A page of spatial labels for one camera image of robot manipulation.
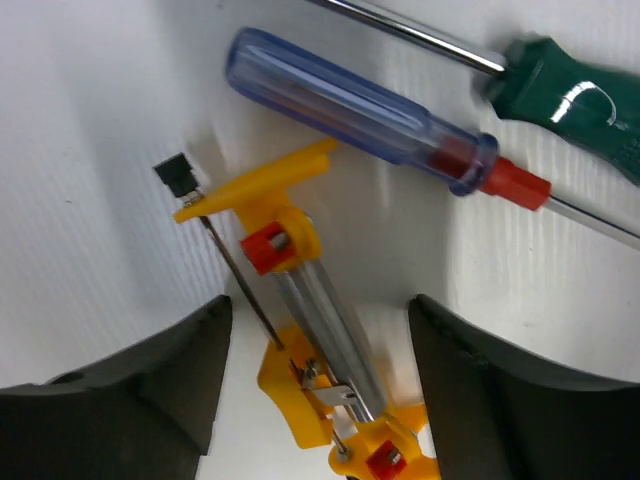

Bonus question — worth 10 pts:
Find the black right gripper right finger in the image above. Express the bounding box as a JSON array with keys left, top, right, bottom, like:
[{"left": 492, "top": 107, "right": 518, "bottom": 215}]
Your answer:
[{"left": 407, "top": 295, "right": 639, "bottom": 479}]

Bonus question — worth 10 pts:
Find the blue red precision screwdriver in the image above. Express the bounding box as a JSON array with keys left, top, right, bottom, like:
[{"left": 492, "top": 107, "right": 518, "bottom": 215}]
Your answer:
[{"left": 225, "top": 28, "right": 639, "bottom": 248}]

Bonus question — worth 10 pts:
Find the green screwdriver long shaft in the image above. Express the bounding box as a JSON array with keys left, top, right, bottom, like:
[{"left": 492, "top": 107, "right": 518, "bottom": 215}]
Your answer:
[{"left": 320, "top": 1, "right": 639, "bottom": 184}]

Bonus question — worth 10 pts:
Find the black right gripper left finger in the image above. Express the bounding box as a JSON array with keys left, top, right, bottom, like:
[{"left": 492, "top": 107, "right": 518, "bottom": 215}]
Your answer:
[{"left": 1, "top": 295, "right": 233, "bottom": 479}]

